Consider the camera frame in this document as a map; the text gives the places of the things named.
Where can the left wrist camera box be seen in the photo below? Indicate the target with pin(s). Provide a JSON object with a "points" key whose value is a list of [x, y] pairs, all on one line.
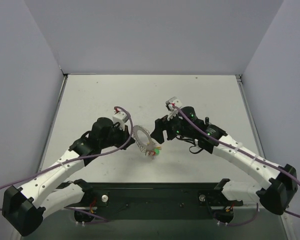
{"points": [[120, 117]]}

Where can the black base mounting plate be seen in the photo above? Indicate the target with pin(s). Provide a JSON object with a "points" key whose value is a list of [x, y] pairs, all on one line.
{"points": [[155, 201]]}

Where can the green key tag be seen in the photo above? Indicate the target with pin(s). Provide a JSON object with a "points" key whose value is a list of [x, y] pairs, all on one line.
{"points": [[156, 152]]}

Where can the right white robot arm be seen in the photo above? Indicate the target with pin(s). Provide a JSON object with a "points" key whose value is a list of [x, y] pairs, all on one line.
{"points": [[273, 187]]}

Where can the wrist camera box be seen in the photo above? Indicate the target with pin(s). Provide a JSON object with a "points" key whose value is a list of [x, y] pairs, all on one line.
{"points": [[173, 102], [120, 117]]}

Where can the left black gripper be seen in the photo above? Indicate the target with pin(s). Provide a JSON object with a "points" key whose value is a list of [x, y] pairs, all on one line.
{"points": [[126, 136]]}

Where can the metal disc keyring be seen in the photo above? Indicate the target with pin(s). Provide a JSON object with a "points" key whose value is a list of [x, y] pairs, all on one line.
{"points": [[143, 139]]}

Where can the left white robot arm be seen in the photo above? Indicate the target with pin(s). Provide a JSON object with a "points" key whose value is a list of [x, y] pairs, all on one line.
{"points": [[25, 207]]}

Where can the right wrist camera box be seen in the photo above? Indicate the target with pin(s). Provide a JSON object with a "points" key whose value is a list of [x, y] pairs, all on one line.
{"points": [[173, 102]]}

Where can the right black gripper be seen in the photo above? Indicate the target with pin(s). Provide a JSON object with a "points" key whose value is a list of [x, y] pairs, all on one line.
{"points": [[166, 127]]}

